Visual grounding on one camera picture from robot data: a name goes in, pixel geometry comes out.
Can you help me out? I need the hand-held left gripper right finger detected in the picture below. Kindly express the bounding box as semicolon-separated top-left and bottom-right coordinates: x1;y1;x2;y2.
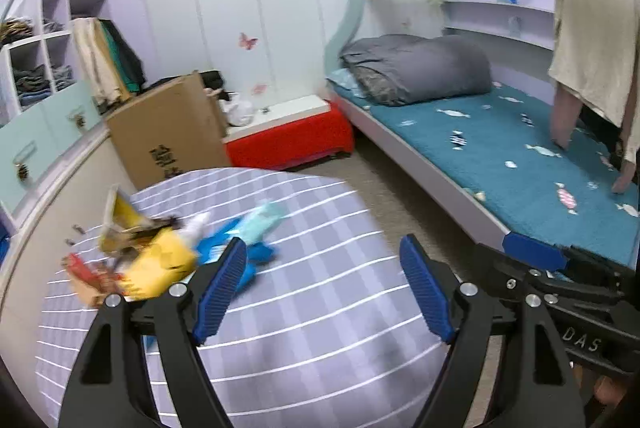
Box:
399;234;586;428

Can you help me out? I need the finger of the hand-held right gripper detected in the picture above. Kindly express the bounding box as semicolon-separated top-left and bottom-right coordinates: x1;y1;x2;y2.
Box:
501;232;626;293
474;247;557;305

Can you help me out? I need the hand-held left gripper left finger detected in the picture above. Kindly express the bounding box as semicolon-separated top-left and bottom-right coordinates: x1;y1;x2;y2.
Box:
57;237;248;428

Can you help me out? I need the blue snack packet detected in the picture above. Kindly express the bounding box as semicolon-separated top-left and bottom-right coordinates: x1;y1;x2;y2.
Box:
195;217;278;293

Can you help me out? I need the yellow snack packet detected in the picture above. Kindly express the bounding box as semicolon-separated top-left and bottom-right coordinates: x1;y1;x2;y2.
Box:
122;228;198;299

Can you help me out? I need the white dropper bottle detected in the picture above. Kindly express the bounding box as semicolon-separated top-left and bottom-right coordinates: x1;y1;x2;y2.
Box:
177;212;212;243

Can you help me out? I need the pale teal packet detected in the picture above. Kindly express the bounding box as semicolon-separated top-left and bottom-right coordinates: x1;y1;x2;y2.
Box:
239;200;290;245

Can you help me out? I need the black snack wrapper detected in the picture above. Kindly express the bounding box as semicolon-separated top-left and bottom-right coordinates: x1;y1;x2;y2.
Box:
127;217;182;253

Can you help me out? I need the yellow snack bag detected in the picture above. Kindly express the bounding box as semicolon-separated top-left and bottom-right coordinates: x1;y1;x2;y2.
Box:
99;187;153;255

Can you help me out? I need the red brown snack wrapper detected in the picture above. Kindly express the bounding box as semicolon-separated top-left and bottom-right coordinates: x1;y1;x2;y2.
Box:
61;253;128;309

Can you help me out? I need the person's right hand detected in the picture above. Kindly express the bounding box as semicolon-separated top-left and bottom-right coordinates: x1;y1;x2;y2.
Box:
572;363;629;409

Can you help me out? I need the grey checked tablecloth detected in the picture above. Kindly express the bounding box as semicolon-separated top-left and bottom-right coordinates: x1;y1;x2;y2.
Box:
35;167;451;428

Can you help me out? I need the blue candy print bedsheet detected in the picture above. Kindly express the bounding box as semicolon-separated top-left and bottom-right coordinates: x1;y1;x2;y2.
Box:
327;80;640;269

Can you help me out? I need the large cardboard box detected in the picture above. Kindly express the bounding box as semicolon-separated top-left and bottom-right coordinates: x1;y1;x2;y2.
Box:
105;72;233;191

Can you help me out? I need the red skirted white bench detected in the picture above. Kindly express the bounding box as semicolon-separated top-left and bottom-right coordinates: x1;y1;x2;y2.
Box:
222;95;355;171

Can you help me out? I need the white plastic bag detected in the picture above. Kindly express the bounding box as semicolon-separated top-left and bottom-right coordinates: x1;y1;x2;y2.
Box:
222;94;253;127

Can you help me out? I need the beige low cabinet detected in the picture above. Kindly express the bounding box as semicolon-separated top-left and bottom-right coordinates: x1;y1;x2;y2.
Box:
0;123;133;259

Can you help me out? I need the grey duvet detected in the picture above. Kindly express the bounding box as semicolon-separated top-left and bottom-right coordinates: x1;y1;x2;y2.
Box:
340;34;493;107

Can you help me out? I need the black clothes pile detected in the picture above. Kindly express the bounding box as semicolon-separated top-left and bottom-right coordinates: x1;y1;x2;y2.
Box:
200;70;228;91

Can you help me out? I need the cream hanging sweater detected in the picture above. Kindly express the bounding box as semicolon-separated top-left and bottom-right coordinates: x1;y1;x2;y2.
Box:
547;0;640;143

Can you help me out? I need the blue checked pillow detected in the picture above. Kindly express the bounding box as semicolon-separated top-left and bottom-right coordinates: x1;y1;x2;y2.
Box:
327;68;368;98

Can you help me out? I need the green hanging garment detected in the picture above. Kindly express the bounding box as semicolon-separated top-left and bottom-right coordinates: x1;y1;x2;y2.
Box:
100;20;141;93

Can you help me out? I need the cream hanging coat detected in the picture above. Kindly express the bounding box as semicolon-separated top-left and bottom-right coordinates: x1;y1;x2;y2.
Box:
72;18;123;109

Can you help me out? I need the small folded clothes stack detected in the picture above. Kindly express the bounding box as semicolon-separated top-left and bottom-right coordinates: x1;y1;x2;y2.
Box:
50;65;76;91

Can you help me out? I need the grey folded clothes stack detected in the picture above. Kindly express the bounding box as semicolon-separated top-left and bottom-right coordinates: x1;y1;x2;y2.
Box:
11;65;53;101

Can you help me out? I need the camouflage clothes pile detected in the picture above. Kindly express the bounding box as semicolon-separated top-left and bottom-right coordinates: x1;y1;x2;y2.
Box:
0;18;36;46

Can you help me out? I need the lilac wall shelf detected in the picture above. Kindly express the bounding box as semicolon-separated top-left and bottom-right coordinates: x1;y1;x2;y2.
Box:
442;0;556;51

